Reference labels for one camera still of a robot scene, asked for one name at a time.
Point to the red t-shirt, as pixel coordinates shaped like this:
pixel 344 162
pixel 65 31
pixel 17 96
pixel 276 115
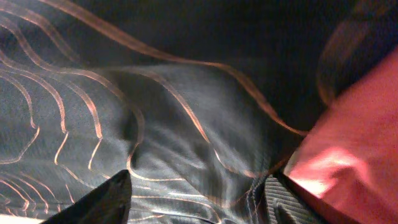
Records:
pixel 346 168

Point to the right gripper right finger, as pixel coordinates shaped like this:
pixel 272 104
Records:
pixel 276 203

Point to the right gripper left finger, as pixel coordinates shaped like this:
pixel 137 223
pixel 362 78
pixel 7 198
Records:
pixel 109 203

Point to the black orange-patterned jersey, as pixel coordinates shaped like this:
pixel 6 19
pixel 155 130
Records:
pixel 195 99

